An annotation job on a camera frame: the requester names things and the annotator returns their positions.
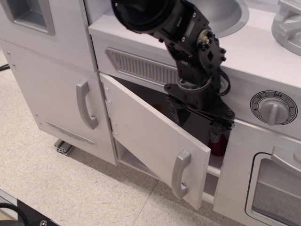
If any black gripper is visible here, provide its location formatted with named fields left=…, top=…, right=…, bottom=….
left=164, top=82, right=235, bottom=144

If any white cabinet door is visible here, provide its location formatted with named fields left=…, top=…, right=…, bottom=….
left=99, top=73, right=210, bottom=209

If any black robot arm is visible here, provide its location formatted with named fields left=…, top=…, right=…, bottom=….
left=111, top=0, right=235, bottom=143

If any red toy strawberry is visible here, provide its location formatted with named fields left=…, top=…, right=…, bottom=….
left=208, top=135, right=228, bottom=156

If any grey timer knob dial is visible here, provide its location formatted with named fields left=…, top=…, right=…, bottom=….
left=250, top=90, right=298, bottom=126

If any silver vent grille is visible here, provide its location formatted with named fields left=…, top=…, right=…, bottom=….
left=105, top=48, right=178, bottom=86

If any white oven door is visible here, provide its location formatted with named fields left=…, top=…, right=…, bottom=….
left=214, top=120, right=301, bottom=226

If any white toy kitchen unit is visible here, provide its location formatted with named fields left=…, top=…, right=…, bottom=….
left=0, top=0, right=301, bottom=226

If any silver sink bowl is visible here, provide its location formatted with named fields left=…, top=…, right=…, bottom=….
left=195, top=0, right=249, bottom=38

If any silver stove burner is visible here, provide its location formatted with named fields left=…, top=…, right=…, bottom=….
left=271, top=0, right=301, bottom=56

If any silver fridge emblem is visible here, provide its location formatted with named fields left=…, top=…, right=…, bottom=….
left=45, top=120, right=96, bottom=145

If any aluminium extrusion bar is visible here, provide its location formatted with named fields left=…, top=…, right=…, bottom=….
left=54, top=139, right=75, bottom=157

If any silver oven door handle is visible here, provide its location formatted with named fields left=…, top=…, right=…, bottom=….
left=271, top=146, right=301, bottom=174

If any silver fridge door handle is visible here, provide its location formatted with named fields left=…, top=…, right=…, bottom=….
left=76, top=80, right=98, bottom=130

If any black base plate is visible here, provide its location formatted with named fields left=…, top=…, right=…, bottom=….
left=17, top=199, right=58, bottom=226

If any aluminium frame rail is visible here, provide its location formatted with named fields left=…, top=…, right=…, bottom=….
left=0, top=189, right=18, bottom=220

